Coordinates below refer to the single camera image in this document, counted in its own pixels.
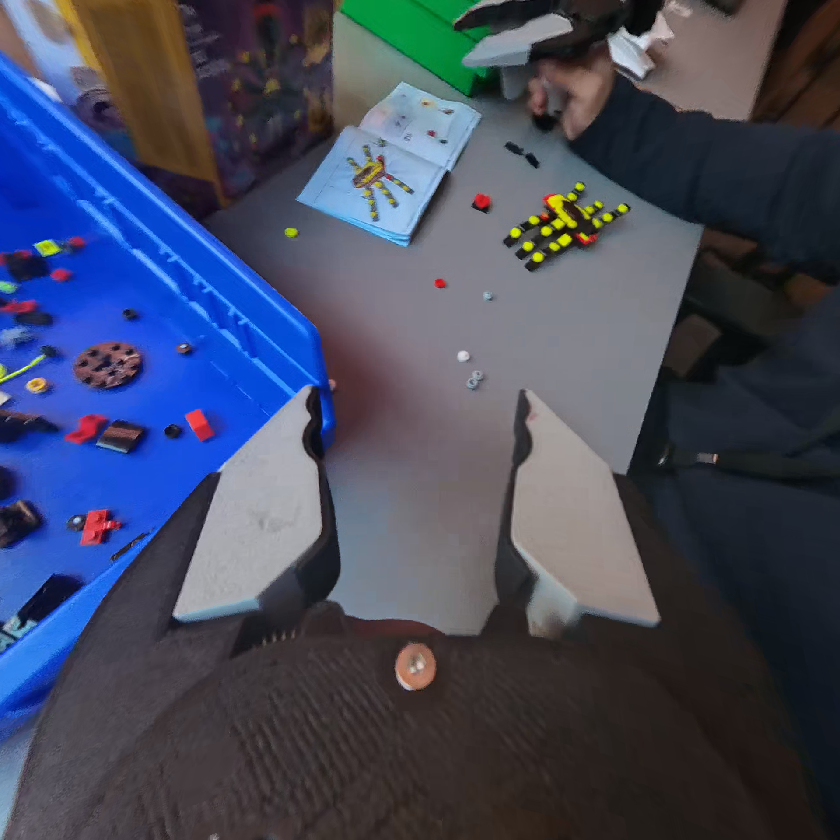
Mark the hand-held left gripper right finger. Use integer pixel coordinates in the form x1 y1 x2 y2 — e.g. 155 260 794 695
494 389 662 639

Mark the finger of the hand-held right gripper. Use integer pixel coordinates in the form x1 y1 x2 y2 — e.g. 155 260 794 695
461 13 577 69
454 0 559 30

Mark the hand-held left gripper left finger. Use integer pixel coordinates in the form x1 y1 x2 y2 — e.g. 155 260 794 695
172 385 342 624

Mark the person's right forearm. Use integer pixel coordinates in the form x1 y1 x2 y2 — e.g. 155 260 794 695
567 75 840 263

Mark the black and yellow lego spider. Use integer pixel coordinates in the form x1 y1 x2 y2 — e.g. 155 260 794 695
502 182 632 273

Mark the lego instruction booklet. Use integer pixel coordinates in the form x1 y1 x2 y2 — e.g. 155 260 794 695
295 82 483 248

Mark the pile of loose lego pieces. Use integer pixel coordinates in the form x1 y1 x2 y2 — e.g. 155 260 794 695
0 235 217 654

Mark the purple lego set box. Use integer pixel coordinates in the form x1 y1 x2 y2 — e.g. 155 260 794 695
56 0 336 204

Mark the person's right hand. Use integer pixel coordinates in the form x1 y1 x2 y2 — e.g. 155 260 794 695
528 49 614 140

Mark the green plastic bin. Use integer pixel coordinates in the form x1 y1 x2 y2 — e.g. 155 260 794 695
340 0 506 98

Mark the person's dark blue clothing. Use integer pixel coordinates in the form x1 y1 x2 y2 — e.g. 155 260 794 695
630 289 840 815

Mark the blue plastic bin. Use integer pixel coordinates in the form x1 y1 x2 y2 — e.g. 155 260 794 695
0 49 337 742

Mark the black strap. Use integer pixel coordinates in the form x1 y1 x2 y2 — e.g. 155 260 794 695
646 440 840 483

